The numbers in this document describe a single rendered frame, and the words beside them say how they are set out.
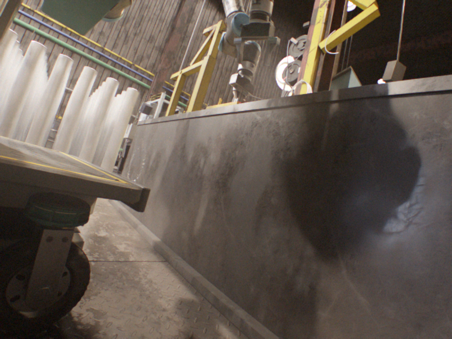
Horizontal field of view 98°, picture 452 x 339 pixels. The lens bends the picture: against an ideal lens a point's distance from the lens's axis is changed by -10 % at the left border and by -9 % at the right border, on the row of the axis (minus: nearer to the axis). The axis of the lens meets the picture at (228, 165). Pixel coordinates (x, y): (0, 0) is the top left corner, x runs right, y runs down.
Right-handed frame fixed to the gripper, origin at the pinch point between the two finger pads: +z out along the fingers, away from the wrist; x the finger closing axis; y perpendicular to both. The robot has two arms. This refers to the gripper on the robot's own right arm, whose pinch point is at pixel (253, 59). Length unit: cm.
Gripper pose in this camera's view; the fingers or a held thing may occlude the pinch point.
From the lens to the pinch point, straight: 98.3
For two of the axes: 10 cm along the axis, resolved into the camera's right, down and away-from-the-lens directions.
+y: -5.8, 1.7, -8.0
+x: 8.0, 2.9, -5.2
